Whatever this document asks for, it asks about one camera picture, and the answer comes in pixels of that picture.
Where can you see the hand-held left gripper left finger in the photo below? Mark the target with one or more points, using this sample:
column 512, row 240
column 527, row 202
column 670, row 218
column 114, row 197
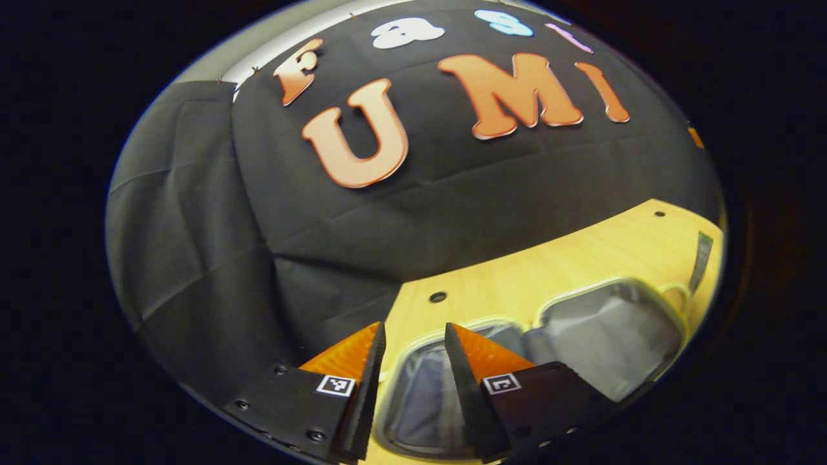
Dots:
column 367, row 400

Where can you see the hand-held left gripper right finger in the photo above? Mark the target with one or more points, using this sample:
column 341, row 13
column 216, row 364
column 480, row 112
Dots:
column 473, row 400

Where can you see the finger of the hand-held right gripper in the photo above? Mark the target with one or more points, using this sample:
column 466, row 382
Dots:
column 695, row 137

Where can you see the green white cream tube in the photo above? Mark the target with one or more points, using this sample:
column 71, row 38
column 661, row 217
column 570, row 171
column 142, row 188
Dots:
column 703, row 258

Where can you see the white suitcase with grey lining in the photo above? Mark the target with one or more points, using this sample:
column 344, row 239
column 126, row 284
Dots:
column 614, row 336

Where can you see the black backdrop cloth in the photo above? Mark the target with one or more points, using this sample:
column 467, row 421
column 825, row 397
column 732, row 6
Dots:
column 452, row 194

